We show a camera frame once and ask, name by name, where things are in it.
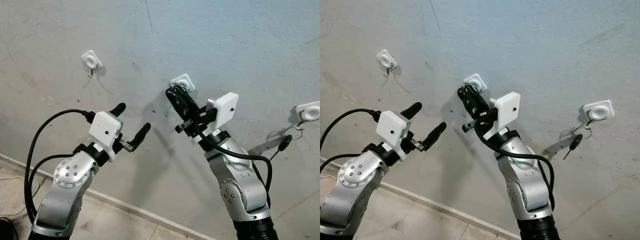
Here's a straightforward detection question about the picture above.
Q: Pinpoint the white adhesive wall hook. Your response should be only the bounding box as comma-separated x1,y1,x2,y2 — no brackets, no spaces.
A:
81,49,104,77
294,101,321,124
463,73,489,95
376,49,399,77
581,100,615,126
170,74,196,96

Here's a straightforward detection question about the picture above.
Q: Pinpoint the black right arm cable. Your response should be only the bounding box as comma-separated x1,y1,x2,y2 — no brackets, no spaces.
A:
472,120,556,211
195,127,273,208

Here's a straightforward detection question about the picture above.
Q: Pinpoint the black head key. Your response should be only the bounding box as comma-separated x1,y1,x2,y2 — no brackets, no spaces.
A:
270,134,294,161
563,134,584,161

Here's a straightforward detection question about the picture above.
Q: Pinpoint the white floor cable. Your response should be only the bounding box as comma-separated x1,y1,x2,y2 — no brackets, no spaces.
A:
0,175,42,217

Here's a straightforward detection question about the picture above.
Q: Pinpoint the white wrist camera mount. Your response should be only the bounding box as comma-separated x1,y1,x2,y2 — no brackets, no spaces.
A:
376,110,411,160
206,92,240,136
492,91,522,140
89,111,124,161

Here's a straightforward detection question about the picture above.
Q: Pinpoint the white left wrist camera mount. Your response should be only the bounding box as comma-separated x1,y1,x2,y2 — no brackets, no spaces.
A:
376,110,411,160
89,111,124,161

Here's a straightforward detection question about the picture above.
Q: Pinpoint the short black left arm cable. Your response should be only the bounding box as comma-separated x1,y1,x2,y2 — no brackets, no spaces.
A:
27,152,81,201
320,153,369,174

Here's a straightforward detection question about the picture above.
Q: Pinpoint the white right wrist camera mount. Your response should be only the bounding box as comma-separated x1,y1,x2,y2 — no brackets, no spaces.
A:
492,91,522,140
206,92,240,136

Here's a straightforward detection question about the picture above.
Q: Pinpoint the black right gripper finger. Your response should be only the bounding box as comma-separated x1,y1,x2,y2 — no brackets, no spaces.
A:
166,86,193,121
457,85,482,121
175,85,201,117
466,83,492,117

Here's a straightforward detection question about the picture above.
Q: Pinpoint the black floor object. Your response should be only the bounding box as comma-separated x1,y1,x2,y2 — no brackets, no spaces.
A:
0,217,19,240

